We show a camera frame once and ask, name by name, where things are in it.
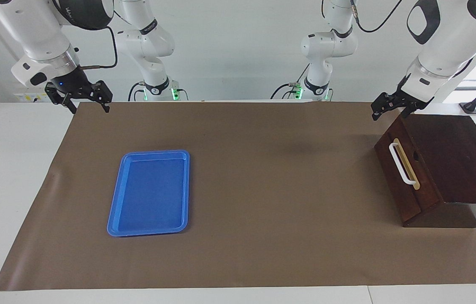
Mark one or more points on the brown table mat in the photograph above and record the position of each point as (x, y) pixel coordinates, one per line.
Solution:
(263, 190)

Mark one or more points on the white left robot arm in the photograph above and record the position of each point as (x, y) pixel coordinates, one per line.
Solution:
(449, 46)

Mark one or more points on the white power strip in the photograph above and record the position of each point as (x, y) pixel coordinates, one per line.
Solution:
(31, 98)

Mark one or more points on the dark wooden drawer cabinet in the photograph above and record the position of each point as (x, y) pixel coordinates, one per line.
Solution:
(466, 160)

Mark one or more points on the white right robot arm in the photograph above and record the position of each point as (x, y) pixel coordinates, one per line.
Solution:
(39, 33)

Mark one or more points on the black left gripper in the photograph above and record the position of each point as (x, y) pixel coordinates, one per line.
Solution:
(409, 102)

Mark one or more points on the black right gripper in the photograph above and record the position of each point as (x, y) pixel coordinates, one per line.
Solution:
(73, 82)

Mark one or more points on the blue plastic tray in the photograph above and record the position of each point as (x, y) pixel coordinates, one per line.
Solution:
(149, 194)

